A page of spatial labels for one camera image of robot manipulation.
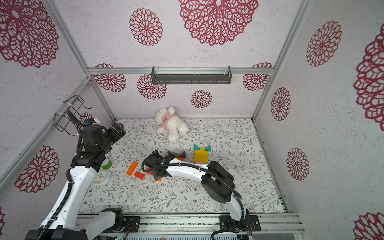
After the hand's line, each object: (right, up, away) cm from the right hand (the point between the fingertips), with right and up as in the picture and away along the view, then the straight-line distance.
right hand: (159, 170), depth 86 cm
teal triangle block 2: (+31, +11, +16) cm, 36 cm away
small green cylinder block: (+9, +7, +12) cm, 17 cm away
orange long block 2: (0, -6, +2) cm, 7 cm away
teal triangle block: (+22, +11, +16) cm, 29 cm away
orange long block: (-18, -1, +7) cm, 20 cm away
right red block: (-7, -3, +6) cm, 10 cm away
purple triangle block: (+5, +7, +13) cm, 15 cm away
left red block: (-13, -4, +4) cm, 14 cm away
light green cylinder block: (+26, +11, +14) cm, 32 cm away
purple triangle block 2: (+14, +7, +11) cm, 19 cm away
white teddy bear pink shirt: (+4, +27, +21) cm, 35 cm away
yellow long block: (+25, +4, +11) cm, 28 cm away
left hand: (-19, +23, -11) cm, 32 cm away
